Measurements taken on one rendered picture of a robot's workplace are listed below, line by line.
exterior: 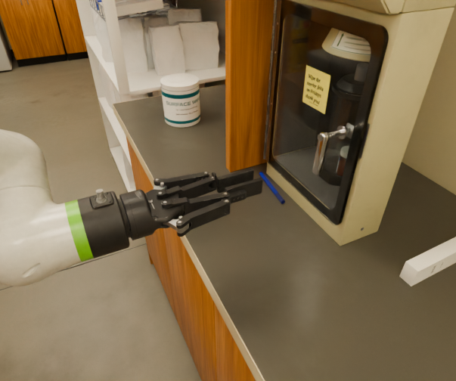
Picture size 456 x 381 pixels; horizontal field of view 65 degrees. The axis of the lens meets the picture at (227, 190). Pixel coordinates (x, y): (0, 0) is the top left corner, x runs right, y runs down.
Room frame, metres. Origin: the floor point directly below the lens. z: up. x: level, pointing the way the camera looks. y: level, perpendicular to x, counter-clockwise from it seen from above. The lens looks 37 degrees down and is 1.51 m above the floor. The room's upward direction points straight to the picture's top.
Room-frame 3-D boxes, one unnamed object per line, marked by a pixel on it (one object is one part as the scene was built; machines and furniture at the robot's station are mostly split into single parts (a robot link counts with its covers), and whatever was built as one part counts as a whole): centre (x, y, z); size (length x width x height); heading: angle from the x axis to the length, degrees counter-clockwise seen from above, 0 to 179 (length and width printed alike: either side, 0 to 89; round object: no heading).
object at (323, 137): (0.59, -0.19, 1.17); 0.05 x 0.03 x 0.10; 115
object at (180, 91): (1.19, 0.16, 1.02); 0.13 x 0.13 x 0.15
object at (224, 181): (0.52, -0.01, 1.14); 0.07 x 0.01 x 0.03; 116
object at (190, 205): (0.45, 0.05, 1.14); 0.11 x 0.01 x 0.04; 107
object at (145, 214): (0.44, 0.12, 1.14); 0.09 x 0.08 x 0.07; 116
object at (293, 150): (0.70, -0.17, 1.19); 0.30 x 0.01 x 0.40; 25
